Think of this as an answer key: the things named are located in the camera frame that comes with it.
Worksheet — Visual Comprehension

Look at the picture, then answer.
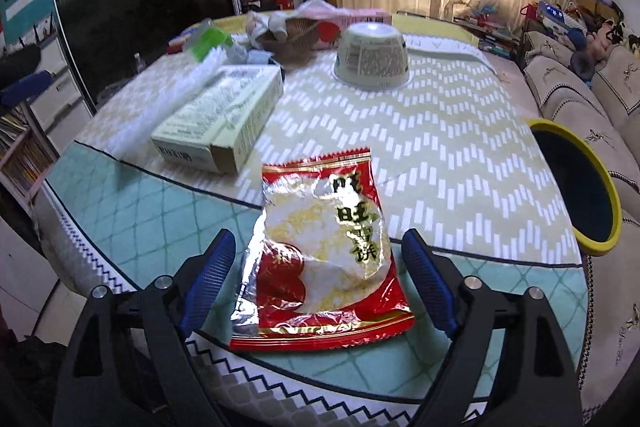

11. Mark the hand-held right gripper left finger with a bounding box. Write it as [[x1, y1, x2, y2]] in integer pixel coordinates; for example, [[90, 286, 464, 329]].
[[52, 228, 237, 427]]

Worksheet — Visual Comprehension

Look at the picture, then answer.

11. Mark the yellow rimmed trash bin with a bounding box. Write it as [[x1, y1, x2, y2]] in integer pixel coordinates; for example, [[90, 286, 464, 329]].
[[527, 118, 623, 257]]

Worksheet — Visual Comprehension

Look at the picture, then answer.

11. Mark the blue patterned bag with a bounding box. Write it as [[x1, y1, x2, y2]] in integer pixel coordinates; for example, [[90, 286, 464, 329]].
[[537, 1, 568, 32]]

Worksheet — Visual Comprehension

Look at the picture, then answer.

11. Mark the instant noodle paper bowl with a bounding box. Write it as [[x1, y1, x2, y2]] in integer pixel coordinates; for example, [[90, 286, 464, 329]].
[[332, 23, 412, 88]]

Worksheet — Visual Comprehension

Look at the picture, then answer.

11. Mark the pale green cardboard box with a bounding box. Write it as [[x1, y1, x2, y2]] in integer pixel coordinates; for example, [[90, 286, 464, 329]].
[[150, 66, 285, 175]]

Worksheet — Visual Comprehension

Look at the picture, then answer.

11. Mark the brown wicker basket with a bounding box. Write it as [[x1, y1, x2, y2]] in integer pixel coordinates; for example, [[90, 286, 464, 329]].
[[260, 19, 321, 62]]

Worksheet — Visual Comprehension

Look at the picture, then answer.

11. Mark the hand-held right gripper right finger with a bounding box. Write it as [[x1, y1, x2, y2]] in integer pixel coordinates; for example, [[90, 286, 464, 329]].
[[401, 228, 583, 427]]

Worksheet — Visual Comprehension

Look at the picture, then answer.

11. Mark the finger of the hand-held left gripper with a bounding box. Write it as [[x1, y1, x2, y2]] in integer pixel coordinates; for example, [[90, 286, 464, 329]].
[[0, 72, 53, 108], [0, 43, 41, 80]]

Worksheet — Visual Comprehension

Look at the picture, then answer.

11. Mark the large black television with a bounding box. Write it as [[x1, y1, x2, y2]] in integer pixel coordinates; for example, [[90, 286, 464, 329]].
[[52, 0, 238, 116]]

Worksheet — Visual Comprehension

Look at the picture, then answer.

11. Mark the low shelf with books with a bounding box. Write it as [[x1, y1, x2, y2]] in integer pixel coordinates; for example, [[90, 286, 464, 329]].
[[0, 107, 56, 202]]

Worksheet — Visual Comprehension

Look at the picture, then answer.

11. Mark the pink carton box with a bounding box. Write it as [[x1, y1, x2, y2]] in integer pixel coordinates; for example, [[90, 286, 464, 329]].
[[300, 4, 393, 50]]

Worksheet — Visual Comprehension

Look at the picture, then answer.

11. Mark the heap of plush toys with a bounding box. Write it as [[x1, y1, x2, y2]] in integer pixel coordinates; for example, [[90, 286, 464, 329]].
[[570, 0, 640, 78]]

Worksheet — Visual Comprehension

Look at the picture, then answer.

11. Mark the red snack packet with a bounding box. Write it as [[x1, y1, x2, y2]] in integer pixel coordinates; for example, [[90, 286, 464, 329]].
[[229, 147, 416, 354]]

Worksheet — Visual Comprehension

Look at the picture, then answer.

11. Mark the cluttered low table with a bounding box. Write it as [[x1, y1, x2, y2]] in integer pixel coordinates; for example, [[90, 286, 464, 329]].
[[450, 2, 521, 58]]

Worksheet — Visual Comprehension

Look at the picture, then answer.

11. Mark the beige embroidered sofa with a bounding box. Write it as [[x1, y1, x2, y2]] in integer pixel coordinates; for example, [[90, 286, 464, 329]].
[[520, 27, 640, 408]]

